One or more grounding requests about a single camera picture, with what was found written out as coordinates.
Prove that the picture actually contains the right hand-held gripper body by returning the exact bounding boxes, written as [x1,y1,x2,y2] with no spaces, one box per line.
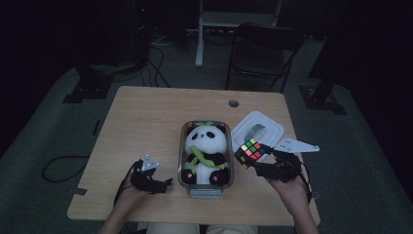
[258,136,321,183]

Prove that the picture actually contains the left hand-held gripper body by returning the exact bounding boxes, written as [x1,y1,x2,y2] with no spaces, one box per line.
[129,153,165,193]

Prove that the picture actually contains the colourful puzzle cube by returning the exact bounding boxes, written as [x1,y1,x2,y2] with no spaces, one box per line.
[233,137,268,171]

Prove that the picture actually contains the white storage box lid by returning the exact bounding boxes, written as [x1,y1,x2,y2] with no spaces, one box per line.
[230,110,286,154]

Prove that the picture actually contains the clear storage box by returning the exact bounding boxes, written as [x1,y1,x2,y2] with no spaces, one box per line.
[176,119,236,200]

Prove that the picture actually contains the panda plush toy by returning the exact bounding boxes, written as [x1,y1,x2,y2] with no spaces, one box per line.
[180,121,230,187]

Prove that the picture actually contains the person's left hand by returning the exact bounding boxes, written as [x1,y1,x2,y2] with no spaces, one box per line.
[114,173,148,214]

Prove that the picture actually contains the person's right hand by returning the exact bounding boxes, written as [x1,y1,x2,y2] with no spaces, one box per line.
[267,175,310,216]

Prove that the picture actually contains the person's right leg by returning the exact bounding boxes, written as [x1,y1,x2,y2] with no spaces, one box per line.
[205,224,259,234]

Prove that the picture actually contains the black stand base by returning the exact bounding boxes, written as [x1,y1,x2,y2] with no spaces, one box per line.
[297,64,348,116]
[62,62,115,104]

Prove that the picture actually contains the black folding chair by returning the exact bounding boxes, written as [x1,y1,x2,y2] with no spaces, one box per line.
[224,21,307,95]

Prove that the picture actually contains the left hand-held gripper cable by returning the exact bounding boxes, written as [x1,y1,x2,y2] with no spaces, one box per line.
[112,159,144,207]

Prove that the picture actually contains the hand-held gripper cable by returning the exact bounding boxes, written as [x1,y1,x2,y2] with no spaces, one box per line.
[298,161,314,204]
[112,159,144,207]

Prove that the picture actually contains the right hand-held gripper cable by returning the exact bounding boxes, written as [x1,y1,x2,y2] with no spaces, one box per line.
[298,161,314,204]

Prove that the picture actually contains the black floor cable loop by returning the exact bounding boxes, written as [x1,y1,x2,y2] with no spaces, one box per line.
[41,154,91,183]

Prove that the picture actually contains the black floor cables bundle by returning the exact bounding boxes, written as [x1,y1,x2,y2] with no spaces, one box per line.
[141,41,172,89]

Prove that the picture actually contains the white metal frame stand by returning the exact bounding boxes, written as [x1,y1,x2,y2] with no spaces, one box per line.
[194,0,284,68]

